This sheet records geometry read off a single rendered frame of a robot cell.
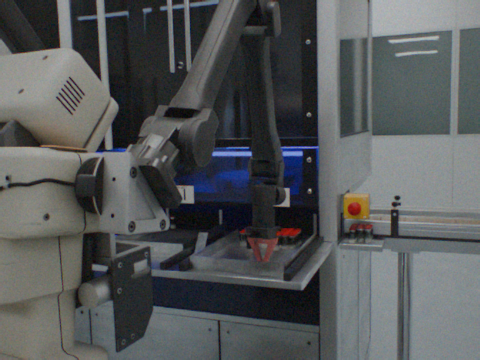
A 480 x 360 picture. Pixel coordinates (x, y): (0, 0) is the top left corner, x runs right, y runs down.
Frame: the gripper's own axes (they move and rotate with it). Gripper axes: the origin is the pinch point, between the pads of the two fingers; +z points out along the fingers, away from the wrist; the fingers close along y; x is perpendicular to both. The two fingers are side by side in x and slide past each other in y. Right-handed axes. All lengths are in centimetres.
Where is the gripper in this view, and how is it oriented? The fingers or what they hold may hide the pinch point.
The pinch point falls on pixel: (262, 263)
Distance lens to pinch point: 126.1
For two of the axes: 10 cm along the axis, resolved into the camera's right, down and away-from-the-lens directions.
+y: 3.6, 0.2, 9.3
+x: -9.3, -0.2, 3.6
